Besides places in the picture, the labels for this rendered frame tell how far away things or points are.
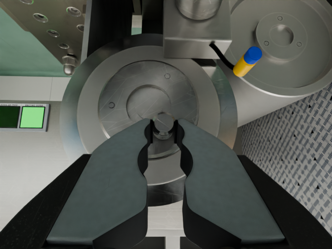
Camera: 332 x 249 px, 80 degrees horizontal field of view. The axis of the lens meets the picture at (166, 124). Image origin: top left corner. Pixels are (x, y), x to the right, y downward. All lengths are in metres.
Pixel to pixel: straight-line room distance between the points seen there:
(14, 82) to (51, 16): 3.27
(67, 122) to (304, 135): 0.25
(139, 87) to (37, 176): 0.45
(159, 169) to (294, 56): 0.16
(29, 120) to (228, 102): 0.49
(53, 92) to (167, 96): 3.23
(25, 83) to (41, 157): 3.09
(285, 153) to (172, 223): 0.30
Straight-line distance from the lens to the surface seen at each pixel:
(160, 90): 0.15
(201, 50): 0.17
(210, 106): 0.17
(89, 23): 0.22
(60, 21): 0.47
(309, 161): 0.28
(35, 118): 0.58
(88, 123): 0.17
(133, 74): 0.16
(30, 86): 3.55
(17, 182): 0.59
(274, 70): 0.21
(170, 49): 0.16
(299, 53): 0.23
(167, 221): 0.51
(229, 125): 0.17
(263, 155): 0.36
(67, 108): 0.18
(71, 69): 0.57
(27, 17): 0.49
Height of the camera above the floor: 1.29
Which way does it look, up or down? 11 degrees down
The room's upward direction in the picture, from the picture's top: 180 degrees counter-clockwise
